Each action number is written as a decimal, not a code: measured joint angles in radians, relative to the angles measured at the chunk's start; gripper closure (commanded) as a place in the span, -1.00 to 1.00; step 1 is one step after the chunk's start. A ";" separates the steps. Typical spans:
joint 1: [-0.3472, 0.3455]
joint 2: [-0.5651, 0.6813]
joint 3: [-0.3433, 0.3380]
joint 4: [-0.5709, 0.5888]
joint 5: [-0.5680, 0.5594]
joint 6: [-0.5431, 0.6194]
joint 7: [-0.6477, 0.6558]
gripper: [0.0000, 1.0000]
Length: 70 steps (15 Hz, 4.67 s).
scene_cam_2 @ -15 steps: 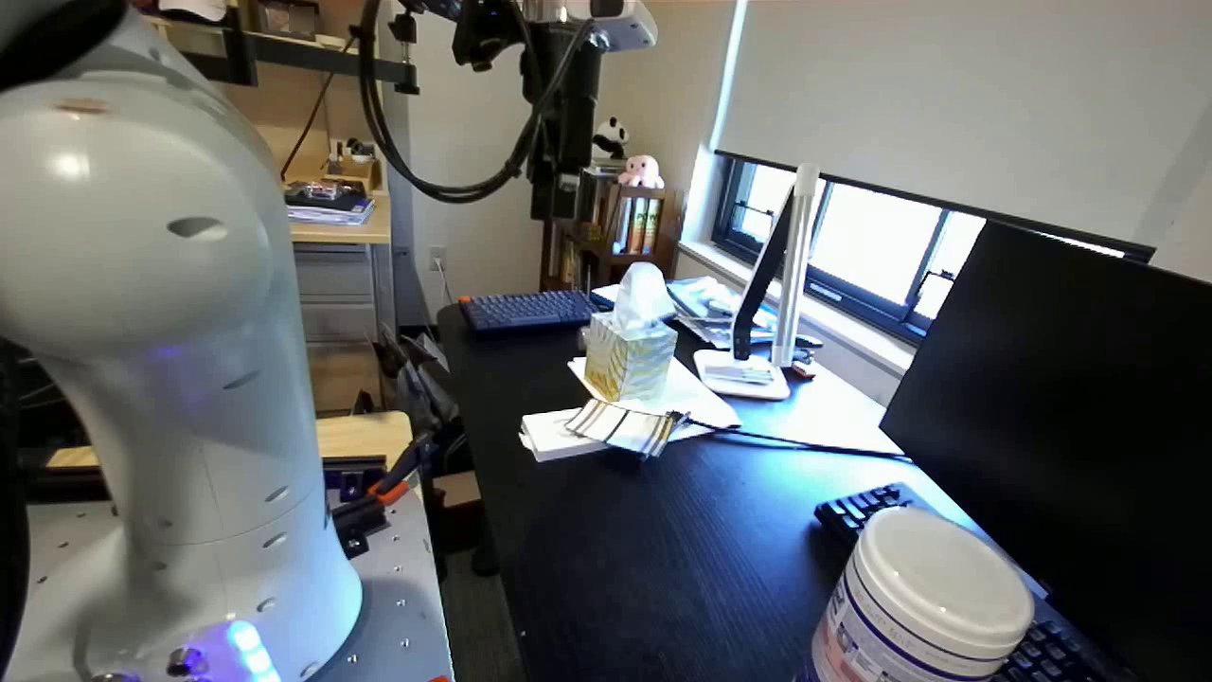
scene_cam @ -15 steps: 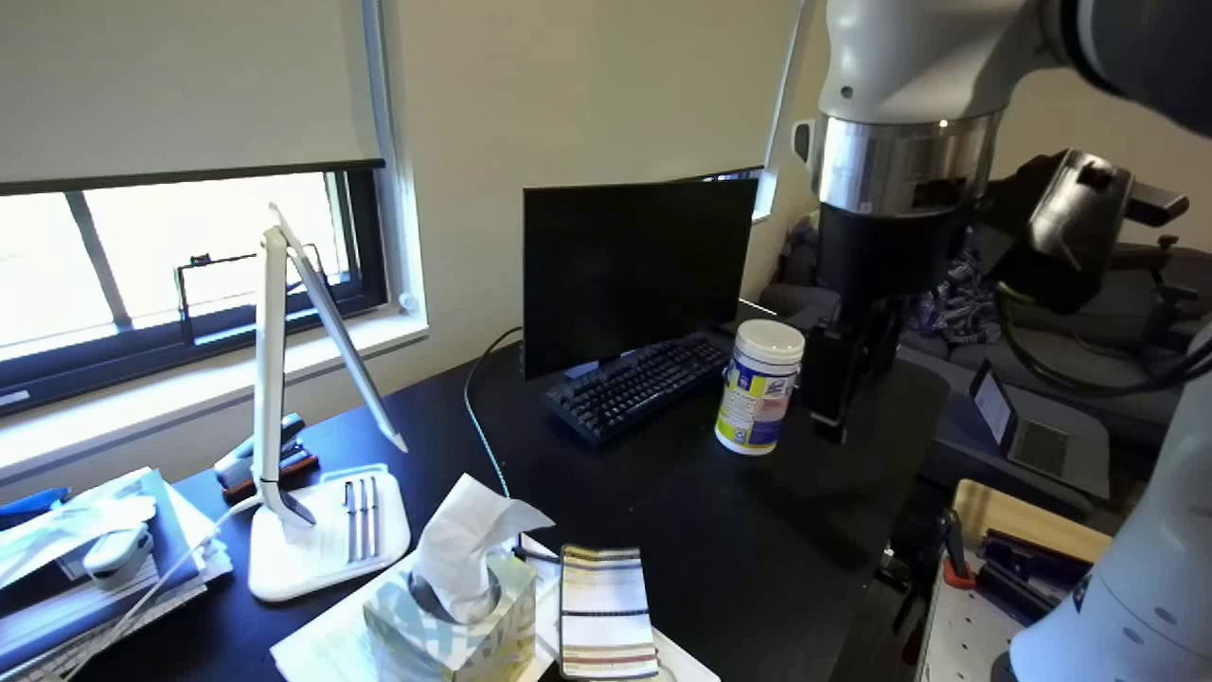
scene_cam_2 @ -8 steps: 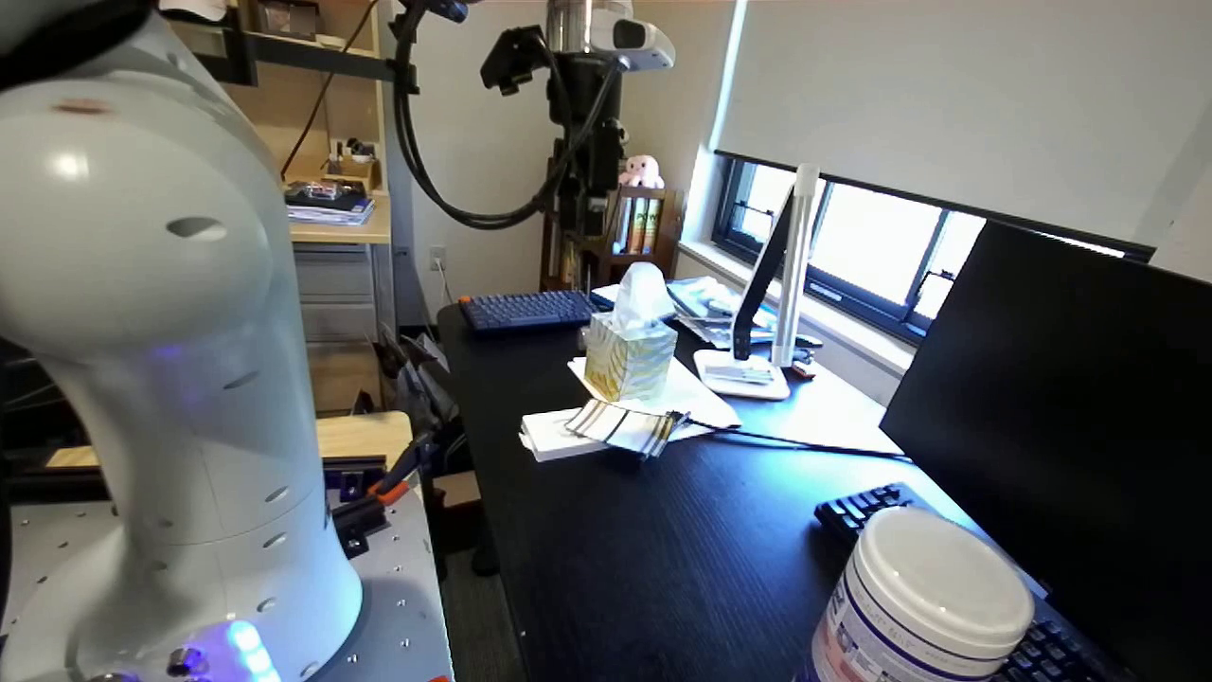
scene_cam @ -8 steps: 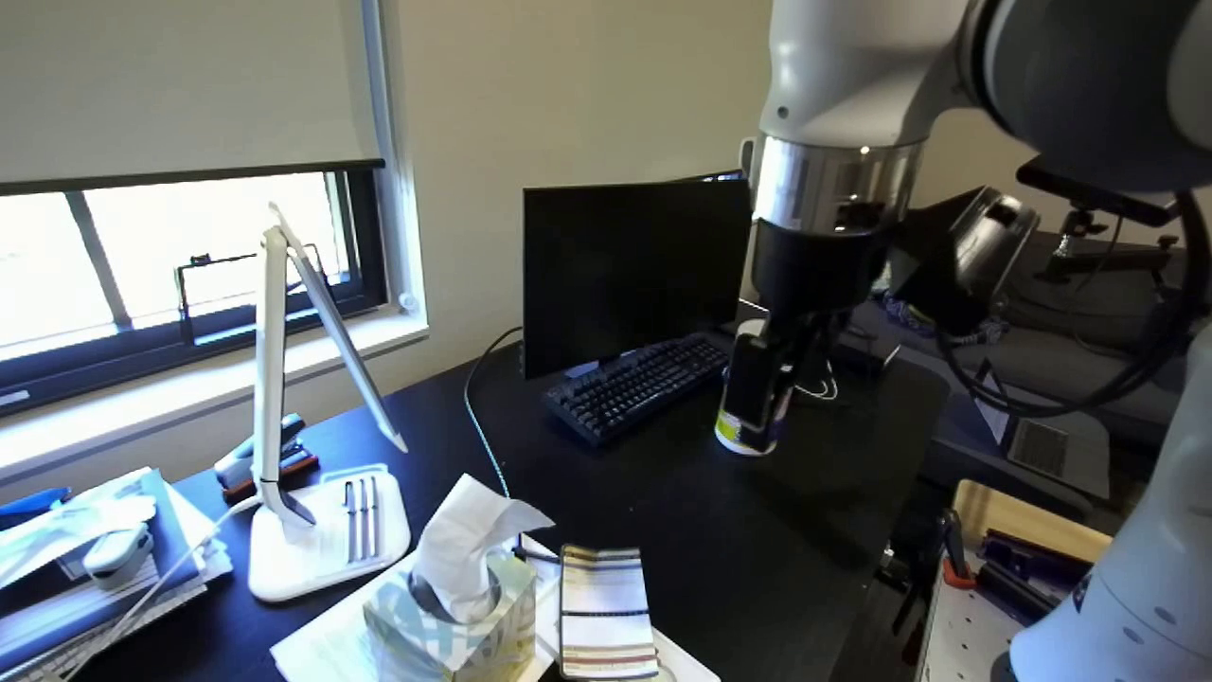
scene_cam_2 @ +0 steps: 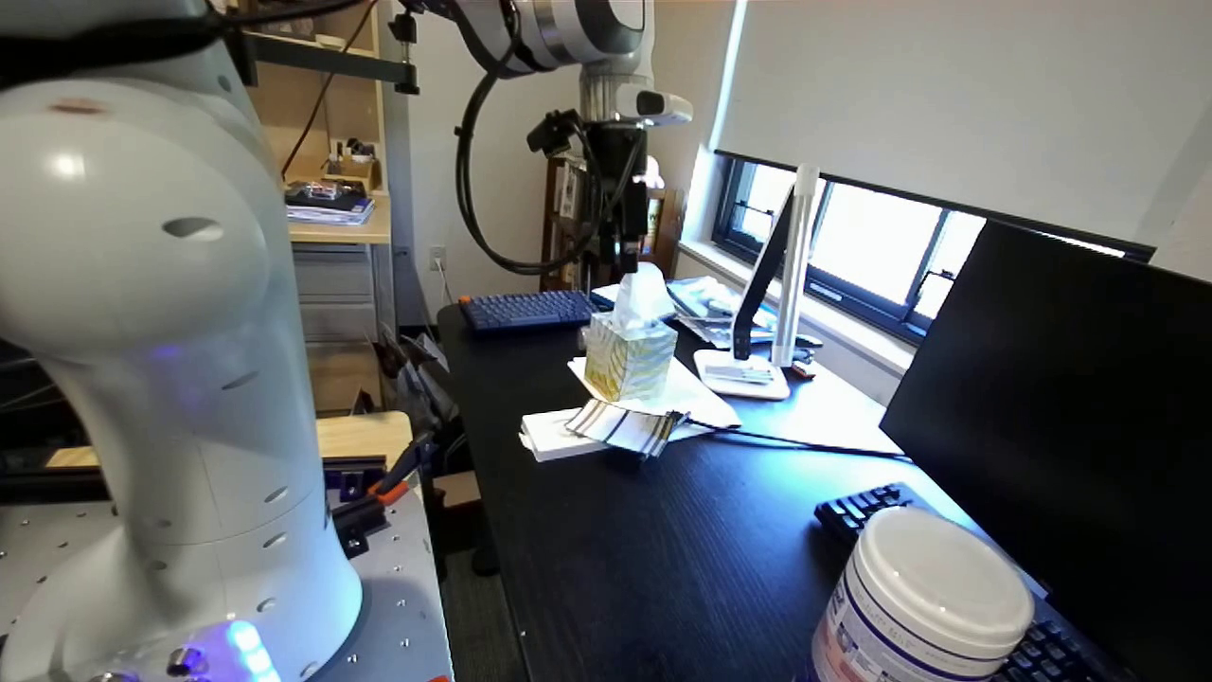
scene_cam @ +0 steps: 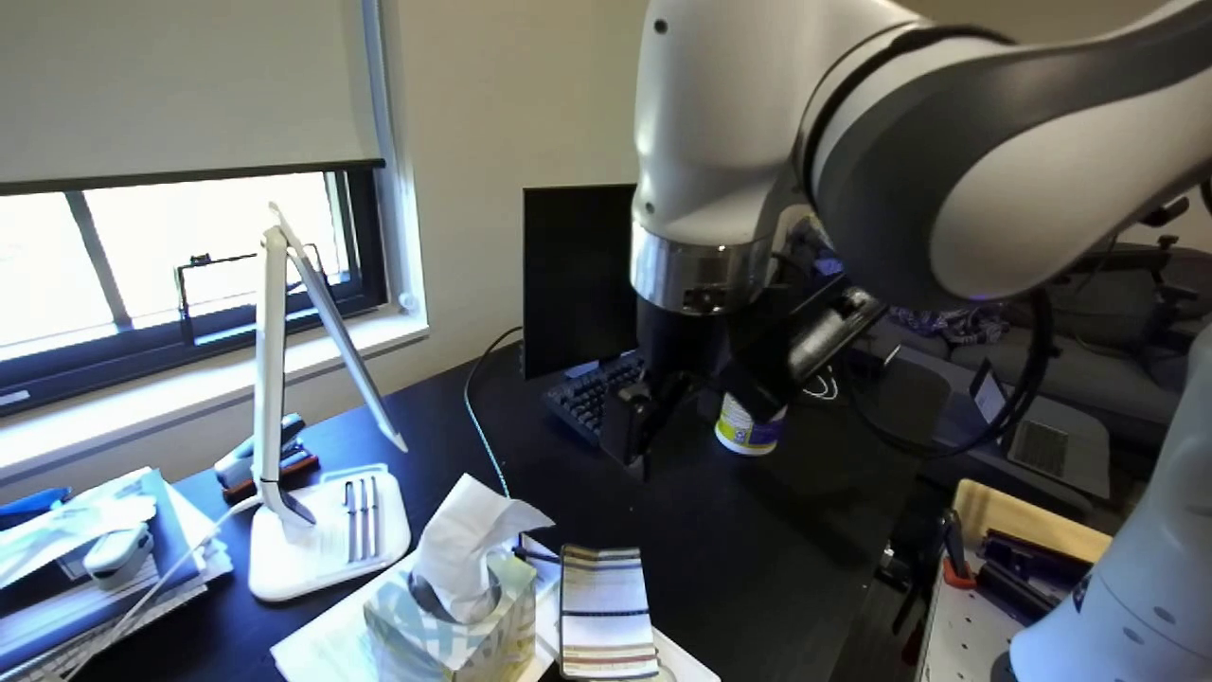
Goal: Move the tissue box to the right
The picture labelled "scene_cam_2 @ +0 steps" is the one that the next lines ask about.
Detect light wooden box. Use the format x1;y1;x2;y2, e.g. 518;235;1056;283
313;409;418;474

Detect black computer keyboard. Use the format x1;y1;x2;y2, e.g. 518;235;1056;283
810;481;1128;682

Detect striped folded cloth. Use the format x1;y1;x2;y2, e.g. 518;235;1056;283
514;397;717;465

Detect black computer monitor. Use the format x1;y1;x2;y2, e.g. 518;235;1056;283
880;220;1212;682

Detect black window frame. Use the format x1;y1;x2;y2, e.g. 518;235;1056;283
707;149;1159;350

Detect white roller blind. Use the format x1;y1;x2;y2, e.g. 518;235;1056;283
705;0;1212;251

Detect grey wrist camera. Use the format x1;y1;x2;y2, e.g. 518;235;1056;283
634;88;698;129

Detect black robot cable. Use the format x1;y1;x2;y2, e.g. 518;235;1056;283
450;59;597;282

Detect large white paper sheet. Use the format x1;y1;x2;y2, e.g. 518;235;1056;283
722;364;906;462

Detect printed white paper sheets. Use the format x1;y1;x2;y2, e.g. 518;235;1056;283
565;351;746;437

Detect pale green tissue box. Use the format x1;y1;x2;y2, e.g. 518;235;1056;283
580;256;681;409

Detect wooden shelf unit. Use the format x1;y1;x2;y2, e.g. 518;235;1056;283
233;0;422;419

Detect white plastic jar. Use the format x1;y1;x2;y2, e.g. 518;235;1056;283
806;506;1039;682

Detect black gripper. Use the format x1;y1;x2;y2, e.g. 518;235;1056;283
580;112;654;288

